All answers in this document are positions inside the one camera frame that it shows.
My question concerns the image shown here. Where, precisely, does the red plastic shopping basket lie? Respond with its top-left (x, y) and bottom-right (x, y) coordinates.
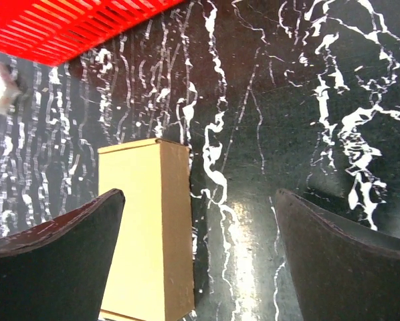
top-left (0, 0), bottom-right (178, 66)

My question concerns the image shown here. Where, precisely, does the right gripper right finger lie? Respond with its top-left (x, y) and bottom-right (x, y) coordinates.
top-left (275, 189), bottom-right (400, 320)

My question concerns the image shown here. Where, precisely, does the brown cardboard box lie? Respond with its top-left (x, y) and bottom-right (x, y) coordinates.
top-left (98, 138), bottom-right (195, 320)

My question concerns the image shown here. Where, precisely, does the small pink card box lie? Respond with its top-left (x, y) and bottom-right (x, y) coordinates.
top-left (0, 58), bottom-right (23, 114)

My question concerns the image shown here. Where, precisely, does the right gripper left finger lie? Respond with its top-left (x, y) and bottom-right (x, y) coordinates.
top-left (0, 189), bottom-right (125, 320)

